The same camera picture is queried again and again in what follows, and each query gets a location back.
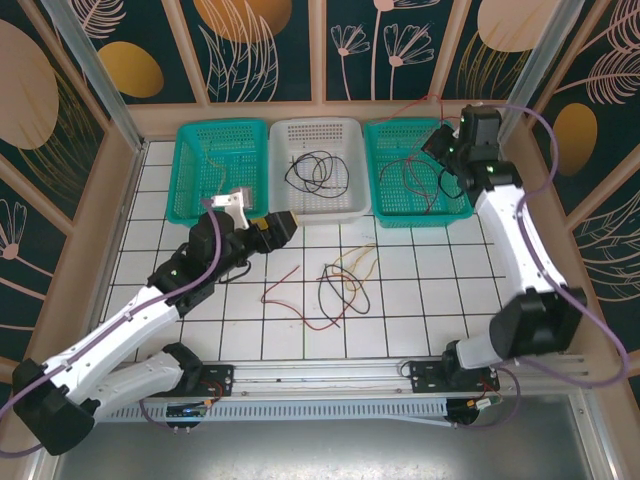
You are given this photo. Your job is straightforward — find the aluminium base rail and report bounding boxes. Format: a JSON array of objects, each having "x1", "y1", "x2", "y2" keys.
[{"x1": 199, "y1": 360, "x2": 454, "y2": 399}]

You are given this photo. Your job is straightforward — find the red cable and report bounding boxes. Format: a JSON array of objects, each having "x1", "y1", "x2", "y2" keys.
[
  {"x1": 403, "y1": 149, "x2": 446, "y2": 216},
  {"x1": 367, "y1": 94, "x2": 446, "y2": 184}
]

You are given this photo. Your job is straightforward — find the white slotted cable duct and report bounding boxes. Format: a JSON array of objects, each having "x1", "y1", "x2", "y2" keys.
[{"x1": 99, "y1": 398, "x2": 451, "y2": 425}]

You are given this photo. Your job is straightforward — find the teal plastic basket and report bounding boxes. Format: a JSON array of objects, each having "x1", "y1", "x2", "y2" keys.
[
  {"x1": 164, "y1": 118, "x2": 270, "y2": 225},
  {"x1": 363, "y1": 118, "x2": 475, "y2": 229}
]

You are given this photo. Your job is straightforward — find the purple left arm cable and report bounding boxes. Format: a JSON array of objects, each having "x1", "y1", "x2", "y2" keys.
[{"x1": 0, "y1": 198, "x2": 224, "y2": 459}]

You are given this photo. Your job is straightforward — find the yellow cable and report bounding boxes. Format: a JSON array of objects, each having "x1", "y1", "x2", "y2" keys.
[
  {"x1": 324, "y1": 243, "x2": 379, "y2": 294},
  {"x1": 203, "y1": 143, "x2": 229, "y2": 194}
]

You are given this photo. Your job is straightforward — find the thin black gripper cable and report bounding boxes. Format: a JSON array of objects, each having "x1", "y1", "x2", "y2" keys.
[
  {"x1": 218, "y1": 260, "x2": 253, "y2": 285},
  {"x1": 437, "y1": 167, "x2": 466, "y2": 200}
]

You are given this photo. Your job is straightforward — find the thin black left gripper cable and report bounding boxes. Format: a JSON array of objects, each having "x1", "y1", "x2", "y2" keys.
[{"x1": 218, "y1": 260, "x2": 253, "y2": 285}]

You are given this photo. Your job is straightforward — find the white plastic basket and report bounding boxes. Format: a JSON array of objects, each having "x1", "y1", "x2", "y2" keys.
[{"x1": 268, "y1": 118, "x2": 372, "y2": 226}]

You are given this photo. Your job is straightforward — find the aluminium frame post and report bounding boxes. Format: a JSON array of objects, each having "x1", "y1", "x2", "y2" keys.
[
  {"x1": 42, "y1": 0, "x2": 149, "y2": 154},
  {"x1": 491, "y1": 0, "x2": 586, "y2": 149}
]

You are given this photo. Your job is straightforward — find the thin black right gripper cable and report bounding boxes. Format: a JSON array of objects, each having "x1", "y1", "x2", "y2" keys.
[{"x1": 437, "y1": 167, "x2": 466, "y2": 200}]

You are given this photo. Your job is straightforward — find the bundle of coloured wires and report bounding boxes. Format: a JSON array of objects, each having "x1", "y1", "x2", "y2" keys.
[{"x1": 261, "y1": 267, "x2": 346, "y2": 331}]

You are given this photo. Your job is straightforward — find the grey metal sheet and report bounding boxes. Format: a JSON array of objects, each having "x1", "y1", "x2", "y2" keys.
[{"x1": 52, "y1": 419, "x2": 609, "y2": 480}]

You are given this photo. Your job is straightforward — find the small circuit board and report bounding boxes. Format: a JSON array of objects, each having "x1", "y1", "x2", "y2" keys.
[
  {"x1": 166, "y1": 404, "x2": 209, "y2": 419},
  {"x1": 467, "y1": 397, "x2": 506, "y2": 414}
]

